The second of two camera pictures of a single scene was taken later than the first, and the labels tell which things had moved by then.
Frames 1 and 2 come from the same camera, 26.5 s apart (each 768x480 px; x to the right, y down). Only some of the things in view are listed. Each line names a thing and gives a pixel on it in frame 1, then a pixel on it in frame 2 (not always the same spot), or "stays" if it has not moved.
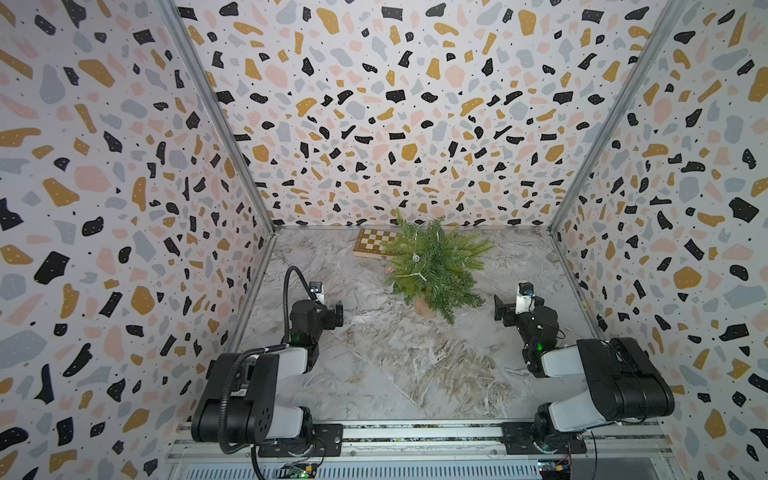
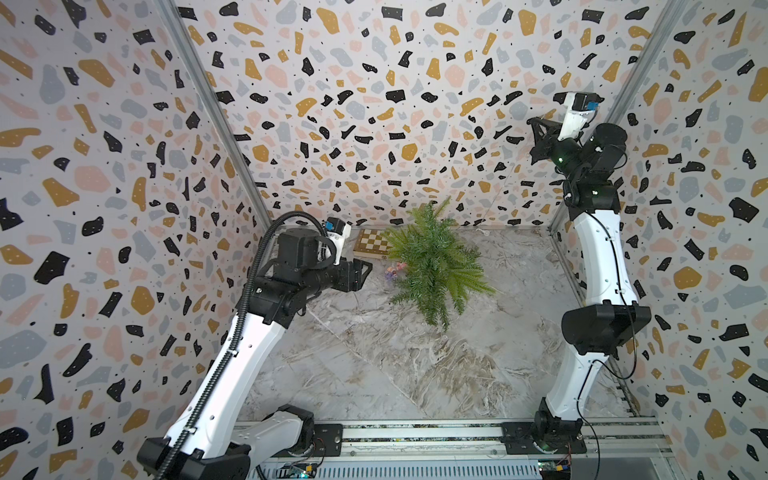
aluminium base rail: [416, 450] stays
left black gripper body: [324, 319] to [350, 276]
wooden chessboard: [368, 242] stays
